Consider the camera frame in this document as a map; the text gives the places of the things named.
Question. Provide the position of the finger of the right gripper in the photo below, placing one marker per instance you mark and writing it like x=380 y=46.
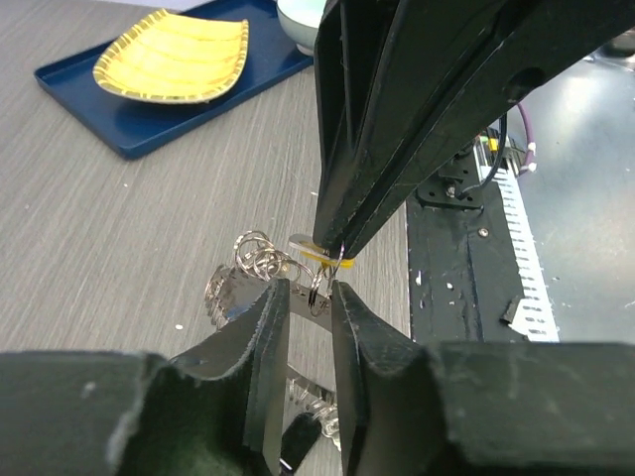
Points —
x=540 y=39
x=399 y=92

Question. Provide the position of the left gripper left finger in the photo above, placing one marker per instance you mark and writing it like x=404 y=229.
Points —
x=216 y=409

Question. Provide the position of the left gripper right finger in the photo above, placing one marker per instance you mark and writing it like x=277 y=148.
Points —
x=471 y=408

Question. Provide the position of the yellow key tag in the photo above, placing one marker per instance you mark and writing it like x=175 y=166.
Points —
x=305 y=246

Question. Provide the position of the black key fob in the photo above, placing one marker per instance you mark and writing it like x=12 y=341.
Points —
x=297 y=441

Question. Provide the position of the pale green bowl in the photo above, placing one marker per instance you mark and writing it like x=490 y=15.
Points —
x=300 y=20

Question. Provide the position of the black mounting plate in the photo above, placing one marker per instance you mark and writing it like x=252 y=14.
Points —
x=464 y=280

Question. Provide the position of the yellow bamboo basket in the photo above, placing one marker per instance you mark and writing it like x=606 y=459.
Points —
x=169 y=58

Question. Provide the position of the blue metal tray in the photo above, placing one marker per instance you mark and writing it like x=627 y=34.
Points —
x=135 y=129

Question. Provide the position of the white slotted cable duct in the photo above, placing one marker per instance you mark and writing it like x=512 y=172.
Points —
x=526 y=258

